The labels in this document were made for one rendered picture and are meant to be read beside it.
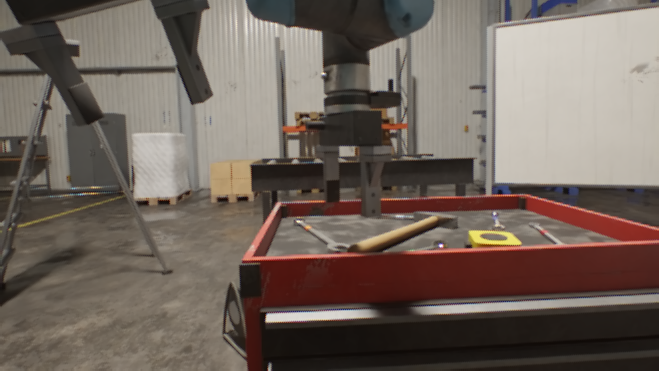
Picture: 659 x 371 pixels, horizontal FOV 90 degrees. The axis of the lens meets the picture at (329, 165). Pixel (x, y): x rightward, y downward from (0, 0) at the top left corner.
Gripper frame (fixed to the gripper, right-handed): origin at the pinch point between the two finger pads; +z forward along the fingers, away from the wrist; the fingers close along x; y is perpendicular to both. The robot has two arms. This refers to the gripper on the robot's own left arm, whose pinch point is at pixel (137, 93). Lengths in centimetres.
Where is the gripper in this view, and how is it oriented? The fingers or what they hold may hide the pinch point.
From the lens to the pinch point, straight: 40.5
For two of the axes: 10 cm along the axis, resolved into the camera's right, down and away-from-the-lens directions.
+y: 0.8, -4.6, 8.8
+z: 2.0, 8.8, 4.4
